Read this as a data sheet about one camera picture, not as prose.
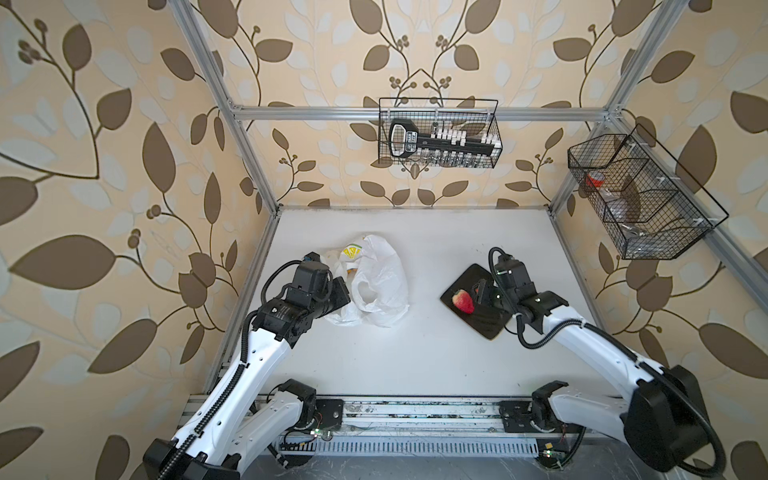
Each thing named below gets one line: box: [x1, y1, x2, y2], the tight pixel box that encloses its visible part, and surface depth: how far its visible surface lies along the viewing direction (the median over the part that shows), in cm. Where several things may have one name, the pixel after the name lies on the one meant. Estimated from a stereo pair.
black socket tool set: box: [389, 119, 503, 165], surface depth 86 cm
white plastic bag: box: [323, 234, 409, 326], surface depth 90 cm
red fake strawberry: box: [452, 289, 475, 314], surface depth 93 cm
